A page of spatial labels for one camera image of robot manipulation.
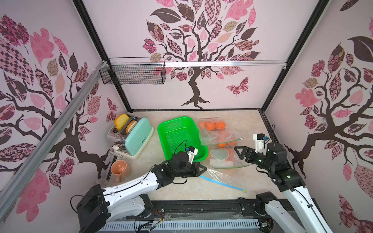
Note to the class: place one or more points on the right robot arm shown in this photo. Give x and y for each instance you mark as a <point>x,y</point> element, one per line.
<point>275,164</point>

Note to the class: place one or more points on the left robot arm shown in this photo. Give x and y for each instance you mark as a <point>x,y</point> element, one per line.
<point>101,205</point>

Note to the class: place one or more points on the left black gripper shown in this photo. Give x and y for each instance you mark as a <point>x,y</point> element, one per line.
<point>194,170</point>

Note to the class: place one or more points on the yellow bread slice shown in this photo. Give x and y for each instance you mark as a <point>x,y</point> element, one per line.
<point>120,121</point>

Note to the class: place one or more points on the pink ceramic mug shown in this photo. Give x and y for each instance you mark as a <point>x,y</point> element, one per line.
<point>121,170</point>

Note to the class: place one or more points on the aluminium rail wall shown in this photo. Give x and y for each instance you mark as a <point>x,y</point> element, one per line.
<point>223,63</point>
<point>25,173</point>

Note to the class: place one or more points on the orange toast slice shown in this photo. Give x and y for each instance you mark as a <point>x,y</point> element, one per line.
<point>131,125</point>

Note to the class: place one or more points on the far green zip bag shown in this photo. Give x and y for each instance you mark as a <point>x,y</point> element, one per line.
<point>227,137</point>

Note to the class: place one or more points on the near green zip bag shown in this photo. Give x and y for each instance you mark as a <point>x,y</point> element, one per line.
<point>224,158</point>

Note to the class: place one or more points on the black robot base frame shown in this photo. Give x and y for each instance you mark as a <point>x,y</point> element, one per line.
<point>240,208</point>

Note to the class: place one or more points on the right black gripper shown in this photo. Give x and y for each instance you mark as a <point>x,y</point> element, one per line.
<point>252,156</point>

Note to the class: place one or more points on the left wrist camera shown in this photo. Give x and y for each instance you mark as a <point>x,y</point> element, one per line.
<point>191,152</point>

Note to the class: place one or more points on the oranges in far bag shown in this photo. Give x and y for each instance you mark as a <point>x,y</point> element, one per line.
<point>212,126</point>

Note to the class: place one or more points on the green zip bag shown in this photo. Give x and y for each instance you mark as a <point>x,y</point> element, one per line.
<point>224,158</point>
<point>227,137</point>

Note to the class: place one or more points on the blue zip clear bag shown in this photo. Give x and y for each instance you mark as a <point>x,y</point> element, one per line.
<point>222,177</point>

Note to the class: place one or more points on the aluminium rail back wall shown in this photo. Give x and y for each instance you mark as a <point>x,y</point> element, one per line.
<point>223,63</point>

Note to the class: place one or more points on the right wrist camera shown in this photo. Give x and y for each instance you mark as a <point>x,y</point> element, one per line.
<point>260,142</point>

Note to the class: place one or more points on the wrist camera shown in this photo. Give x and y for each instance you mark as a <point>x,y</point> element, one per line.
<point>191,152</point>
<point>260,142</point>

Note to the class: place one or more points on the aluminium rail left wall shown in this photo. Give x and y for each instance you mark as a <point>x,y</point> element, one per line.
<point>25,173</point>

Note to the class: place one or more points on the green plastic basket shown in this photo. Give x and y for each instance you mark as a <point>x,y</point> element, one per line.
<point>177,134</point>

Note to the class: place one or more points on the mint green toaster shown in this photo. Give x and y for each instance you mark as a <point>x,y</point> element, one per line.
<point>130,145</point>

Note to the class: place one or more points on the white slotted cable duct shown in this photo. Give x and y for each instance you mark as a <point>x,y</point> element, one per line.
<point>181,226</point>

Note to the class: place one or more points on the black wire wall basket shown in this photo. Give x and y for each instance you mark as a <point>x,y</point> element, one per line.
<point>134,70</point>

